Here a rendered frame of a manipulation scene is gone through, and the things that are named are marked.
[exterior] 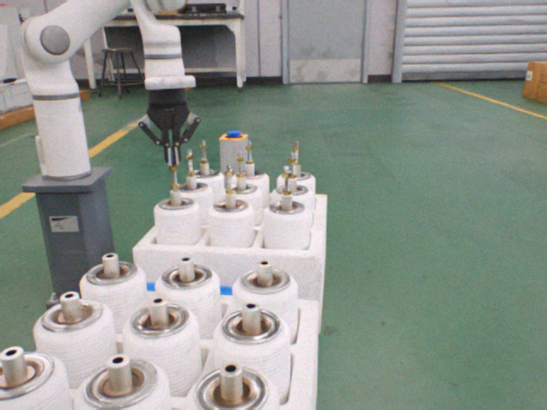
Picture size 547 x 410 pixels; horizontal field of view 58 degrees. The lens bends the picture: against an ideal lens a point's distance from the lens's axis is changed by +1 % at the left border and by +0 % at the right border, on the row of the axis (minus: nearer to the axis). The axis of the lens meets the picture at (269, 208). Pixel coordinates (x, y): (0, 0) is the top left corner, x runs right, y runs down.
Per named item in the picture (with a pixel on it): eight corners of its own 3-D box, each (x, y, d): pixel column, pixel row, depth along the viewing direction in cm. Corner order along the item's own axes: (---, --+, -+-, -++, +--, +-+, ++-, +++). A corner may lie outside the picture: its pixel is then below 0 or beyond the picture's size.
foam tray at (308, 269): (140, 323, 107) (132, 248, 101) (191, 248, 143) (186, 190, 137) (320, 335, 102) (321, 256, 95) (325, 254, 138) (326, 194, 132)
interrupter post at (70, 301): (59, 322, 63) (55, 300, 62) (69, 312, 65) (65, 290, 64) (77, 324, 63) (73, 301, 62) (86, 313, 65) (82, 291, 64)
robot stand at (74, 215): (45, 310, 113) (20, 185, 102) (70, 279, 126) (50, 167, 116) (108, 309, 112) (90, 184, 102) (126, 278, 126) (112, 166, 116)
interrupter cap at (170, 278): (154, 290, 70) (153, 286, 70) (171, 266, 77) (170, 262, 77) (205, 293, 69) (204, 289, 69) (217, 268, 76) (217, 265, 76)
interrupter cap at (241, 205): (211, 214, 99) (211, 211, 99) (214, 202, 106) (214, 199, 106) (249, 213, 99) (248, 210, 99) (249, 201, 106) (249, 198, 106)
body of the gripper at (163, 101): (184, 79, 100) (187, 124, 104) (141, 80, 98) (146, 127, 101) (191, 82, 94) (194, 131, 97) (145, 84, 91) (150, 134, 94)
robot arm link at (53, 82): (11, 16, 99) (27, 102, 105) (22, 14, 92) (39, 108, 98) (59, 16, 104) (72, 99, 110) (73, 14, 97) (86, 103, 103)
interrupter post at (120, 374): (105, 393, 50) (101, 366, 49) (115, 377, 53) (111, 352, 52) (127, 395, 50) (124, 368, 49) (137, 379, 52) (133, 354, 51)
